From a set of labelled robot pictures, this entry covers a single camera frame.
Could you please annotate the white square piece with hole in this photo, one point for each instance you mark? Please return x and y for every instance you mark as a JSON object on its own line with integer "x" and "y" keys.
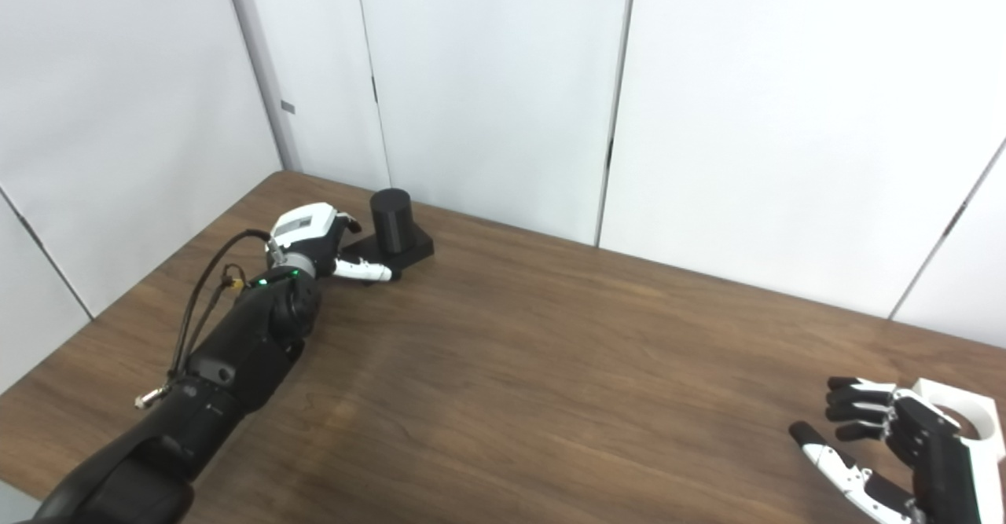
{"x": 951, "y": 394}

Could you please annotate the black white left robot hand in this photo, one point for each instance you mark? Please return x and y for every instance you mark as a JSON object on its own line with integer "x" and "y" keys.
{"x": 302, "y": 225}

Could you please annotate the black peg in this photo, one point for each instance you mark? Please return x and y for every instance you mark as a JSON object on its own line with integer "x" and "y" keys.
{"x": 393, "y": 221}

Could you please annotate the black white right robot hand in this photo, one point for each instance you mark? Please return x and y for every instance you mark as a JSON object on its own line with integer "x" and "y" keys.
{"x": 935, "y": 461}

